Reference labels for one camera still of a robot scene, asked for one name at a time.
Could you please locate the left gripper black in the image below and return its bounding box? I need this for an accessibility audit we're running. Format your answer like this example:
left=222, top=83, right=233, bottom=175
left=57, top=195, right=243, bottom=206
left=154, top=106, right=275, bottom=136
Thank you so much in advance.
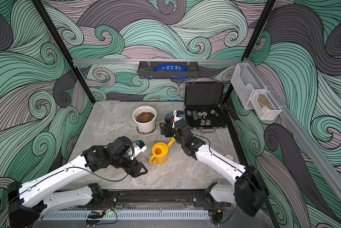
left=114, top=151, right=151, bottom=177

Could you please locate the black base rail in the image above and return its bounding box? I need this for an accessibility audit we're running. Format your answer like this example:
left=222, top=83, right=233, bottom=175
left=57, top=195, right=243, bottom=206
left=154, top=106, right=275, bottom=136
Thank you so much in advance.
left=92, top=189, right=231, bottom=209

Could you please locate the clear plastic wall bin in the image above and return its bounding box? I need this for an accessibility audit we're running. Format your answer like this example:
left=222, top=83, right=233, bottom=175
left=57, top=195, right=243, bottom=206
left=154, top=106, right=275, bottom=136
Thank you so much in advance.
left=231, top=63, right=266, bottom=110

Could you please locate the right black frame post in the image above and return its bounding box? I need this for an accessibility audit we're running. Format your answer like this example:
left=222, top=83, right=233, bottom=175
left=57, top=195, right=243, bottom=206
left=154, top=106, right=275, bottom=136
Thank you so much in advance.
left=222, top=0, right=277, bottom=105

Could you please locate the small circuit board right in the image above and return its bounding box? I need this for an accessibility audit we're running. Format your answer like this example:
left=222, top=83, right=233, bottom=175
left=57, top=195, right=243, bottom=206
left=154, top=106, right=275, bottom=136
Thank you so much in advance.
left=210, top=210, right=223, bottom=225

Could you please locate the black wall-mounted tray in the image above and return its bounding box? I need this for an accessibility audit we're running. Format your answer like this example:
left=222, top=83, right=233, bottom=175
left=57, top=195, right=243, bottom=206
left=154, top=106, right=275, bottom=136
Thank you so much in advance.
left=137, top=61, right=200, bottom=79

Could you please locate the black frame post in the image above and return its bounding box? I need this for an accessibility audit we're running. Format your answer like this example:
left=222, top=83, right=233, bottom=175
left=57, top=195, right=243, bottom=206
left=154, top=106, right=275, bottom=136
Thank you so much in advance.
left=31, top=0, right=96, bottom=105
left=222, top=0, right=277, bottom=105

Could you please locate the white pot saucer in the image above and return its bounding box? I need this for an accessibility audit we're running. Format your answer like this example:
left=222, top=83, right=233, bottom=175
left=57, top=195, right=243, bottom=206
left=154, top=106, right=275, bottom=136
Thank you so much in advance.
left=136, top=122, right=156, bottom=135

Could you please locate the small clear plastic bin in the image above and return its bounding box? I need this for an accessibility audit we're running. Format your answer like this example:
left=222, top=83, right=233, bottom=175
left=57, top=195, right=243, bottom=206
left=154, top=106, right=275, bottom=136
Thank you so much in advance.
left=250, top=90, right=282, bottom=121

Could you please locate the white flower pot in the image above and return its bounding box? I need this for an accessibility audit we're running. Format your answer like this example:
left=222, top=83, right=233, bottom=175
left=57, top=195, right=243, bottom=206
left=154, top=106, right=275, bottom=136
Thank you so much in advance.
left=132, top=105, right=157, bottom=135

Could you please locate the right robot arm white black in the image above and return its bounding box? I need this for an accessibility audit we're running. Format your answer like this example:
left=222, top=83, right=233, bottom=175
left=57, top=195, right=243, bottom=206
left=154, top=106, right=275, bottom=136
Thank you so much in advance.
left=160, top=120, right=269, bottom=217

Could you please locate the red-green succulent in white pot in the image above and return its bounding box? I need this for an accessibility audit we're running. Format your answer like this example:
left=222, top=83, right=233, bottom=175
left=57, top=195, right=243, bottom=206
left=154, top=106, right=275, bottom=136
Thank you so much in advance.
left=136, top=112, right=155, bottom=123

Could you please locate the left black frame post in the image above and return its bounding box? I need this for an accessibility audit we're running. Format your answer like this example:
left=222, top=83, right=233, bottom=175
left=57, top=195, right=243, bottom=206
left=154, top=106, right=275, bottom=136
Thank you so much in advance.
left=31, top=0, right=96, bottom=105

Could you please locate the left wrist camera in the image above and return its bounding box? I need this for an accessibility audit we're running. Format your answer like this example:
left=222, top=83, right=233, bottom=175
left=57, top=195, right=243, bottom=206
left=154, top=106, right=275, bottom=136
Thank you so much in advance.
left=132, top=140, right=147, bottom=158

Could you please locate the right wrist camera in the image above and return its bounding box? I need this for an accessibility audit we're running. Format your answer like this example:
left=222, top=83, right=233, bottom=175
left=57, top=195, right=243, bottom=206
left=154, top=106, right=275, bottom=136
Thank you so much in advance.
left=173, top=110, right=185, bottom=123

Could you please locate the blue-grey flower pot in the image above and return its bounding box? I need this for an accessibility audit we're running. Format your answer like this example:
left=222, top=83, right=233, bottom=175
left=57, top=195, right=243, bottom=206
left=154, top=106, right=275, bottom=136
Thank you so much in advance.
left=165, top=111, right=176, bottom=125

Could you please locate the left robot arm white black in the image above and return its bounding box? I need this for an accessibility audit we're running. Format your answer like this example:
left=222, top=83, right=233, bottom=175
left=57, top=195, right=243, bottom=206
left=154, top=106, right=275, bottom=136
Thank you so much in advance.
left=7, top=136, right=148, bottom=228

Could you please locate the white slotted cable duct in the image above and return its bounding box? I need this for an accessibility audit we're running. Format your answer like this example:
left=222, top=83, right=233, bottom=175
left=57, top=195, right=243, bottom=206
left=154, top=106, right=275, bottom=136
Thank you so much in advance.
left=43, top=210, right=209, bottom=221

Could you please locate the aluminium wall rail back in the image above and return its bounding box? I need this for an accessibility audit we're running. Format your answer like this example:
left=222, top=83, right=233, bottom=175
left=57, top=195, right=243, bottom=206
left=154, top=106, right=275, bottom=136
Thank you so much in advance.
left=72, top=58, right=242, bottom=66

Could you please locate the aluminium wall rail right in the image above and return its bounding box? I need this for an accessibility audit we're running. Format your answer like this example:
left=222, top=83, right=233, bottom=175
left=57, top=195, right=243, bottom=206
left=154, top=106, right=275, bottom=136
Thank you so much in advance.
left=243, top=58, right=341, bottom=202

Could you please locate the small circuit board left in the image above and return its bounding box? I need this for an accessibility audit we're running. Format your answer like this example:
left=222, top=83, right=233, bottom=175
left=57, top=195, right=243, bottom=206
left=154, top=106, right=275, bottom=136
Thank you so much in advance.
left=85, top=211, right=105, bottom=227

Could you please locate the small circuit board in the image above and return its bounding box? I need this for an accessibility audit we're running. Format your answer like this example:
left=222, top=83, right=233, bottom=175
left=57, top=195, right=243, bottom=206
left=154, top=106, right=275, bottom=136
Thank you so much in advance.
left=85, top=211, right=105, bottom=227
left=210, top=210, right=223, bottom=225

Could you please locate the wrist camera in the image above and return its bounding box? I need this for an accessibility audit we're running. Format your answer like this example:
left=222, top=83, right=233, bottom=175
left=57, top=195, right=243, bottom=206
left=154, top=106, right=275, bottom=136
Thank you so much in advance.
left=173, top=110, right=185, bottom=123
left=132, top=140, right=147, bottom=158

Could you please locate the open black tool case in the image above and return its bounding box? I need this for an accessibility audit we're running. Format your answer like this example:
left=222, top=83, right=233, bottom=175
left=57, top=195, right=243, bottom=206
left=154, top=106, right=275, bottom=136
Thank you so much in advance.
left=184, top=81, right=227, bottom=130

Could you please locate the aluminium wall rail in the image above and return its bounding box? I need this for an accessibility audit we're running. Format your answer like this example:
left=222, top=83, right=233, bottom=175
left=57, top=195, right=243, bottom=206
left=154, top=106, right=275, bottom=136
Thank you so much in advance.
left=72, top=58, right=242, bottom=66
left=243, top=58, right=341, bottom=202

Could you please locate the blue object in tray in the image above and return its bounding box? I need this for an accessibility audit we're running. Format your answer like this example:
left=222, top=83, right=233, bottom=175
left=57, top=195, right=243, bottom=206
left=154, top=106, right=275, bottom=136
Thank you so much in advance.
left=153, top=64, right=188, bottom=72

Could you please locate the yellow plastic watering can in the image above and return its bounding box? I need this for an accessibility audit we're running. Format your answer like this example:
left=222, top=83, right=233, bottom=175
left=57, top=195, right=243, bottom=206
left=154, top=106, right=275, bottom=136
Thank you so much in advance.
left=149, top=137, right=176, bottom=165

